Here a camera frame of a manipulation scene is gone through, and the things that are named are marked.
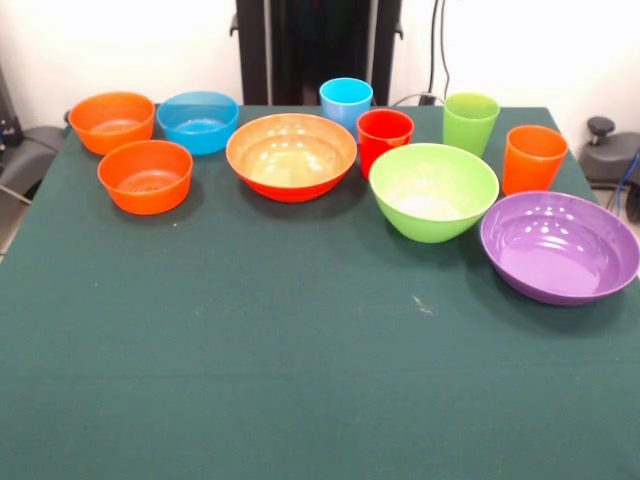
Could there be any blue cup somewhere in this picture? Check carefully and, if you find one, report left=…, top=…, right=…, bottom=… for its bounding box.
left=318, top=77, right=375, bottom=136

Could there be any blue bowl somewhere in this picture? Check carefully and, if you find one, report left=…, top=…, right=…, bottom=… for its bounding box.
left=155, top=90, right=240, bottom=157

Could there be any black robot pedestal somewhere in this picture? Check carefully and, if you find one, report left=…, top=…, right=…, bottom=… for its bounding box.
left=230, top=0, right=404, bottom=107

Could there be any green bowl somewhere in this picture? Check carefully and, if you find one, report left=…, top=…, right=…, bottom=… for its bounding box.
left=368, top=142, right=501, bottom=245

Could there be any small orange bowl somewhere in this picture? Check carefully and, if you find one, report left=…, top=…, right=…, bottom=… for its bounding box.
left=68, top=91, right=157, bottom=156
left=96, top=139, right=194, bottom=217

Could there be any grey chair base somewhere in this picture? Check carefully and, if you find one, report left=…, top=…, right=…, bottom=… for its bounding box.
left=0, top=124, right=66, bottom=206

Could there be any wide orange bowl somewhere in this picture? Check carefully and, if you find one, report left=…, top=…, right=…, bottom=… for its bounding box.
left=225, top=112, right=359, bottom=204

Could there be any green cup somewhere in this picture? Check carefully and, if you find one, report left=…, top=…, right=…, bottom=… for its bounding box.
left=442, top=92, right=501, bottom=159

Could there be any red cup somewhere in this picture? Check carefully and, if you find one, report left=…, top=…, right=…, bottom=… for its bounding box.
left=356, top=108, right=415, bottom=180

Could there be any orange cup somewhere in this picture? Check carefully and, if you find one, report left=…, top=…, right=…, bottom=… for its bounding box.
left=501, top=125, right=570, bottom=197

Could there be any purple bowl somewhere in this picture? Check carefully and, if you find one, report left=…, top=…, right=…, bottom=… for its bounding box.
left=479, top=191, right=640, bottom=307

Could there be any dark green tablecloth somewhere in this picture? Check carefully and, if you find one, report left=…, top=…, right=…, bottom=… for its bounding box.
left=0, top=103, right=640, bottom=480

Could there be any dark equipment rack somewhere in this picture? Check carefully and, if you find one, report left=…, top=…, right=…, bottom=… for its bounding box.
left=0, top=64, right=21, bottom=149

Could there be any black hanging cable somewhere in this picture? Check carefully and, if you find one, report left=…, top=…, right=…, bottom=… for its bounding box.
left=428, top=0, right=454, bottom=106

